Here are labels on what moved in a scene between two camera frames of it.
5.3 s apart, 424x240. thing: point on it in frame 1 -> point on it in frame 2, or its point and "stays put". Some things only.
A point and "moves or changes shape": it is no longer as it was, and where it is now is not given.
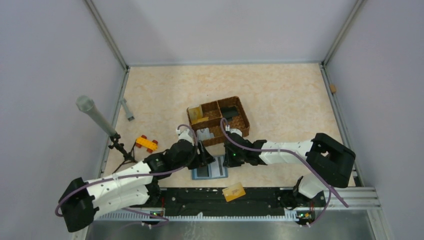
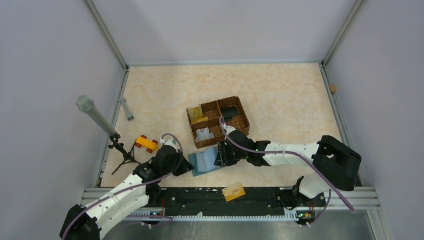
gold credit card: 233,191 stays put
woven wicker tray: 209,115 stays put
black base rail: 183,201 stays put
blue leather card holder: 215,169 moves or changes shape
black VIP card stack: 228,112 stays put
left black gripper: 203,158 -> 185,165
